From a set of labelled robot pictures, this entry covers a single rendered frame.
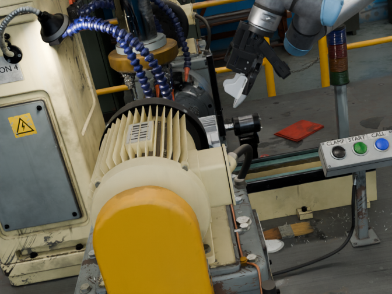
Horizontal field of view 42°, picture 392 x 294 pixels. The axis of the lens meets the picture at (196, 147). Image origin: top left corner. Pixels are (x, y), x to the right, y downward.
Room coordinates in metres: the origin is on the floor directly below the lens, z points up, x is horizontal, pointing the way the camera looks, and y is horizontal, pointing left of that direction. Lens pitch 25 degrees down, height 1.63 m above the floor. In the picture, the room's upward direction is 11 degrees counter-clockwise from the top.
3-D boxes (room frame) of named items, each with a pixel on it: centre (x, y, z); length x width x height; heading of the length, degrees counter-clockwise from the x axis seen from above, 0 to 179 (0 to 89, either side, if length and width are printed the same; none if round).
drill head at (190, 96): (1.63, 0.03, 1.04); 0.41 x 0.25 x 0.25; 178
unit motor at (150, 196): (0.66, 0.04, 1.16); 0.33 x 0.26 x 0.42; 178
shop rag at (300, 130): (1.76, -0.40, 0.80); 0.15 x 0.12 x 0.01; 121
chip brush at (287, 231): (1.14, -0.16, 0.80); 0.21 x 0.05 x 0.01; 90
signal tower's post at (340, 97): (1.58, -0.51, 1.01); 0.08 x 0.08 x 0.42; 88
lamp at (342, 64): (1.58, -0.51, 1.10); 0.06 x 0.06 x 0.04
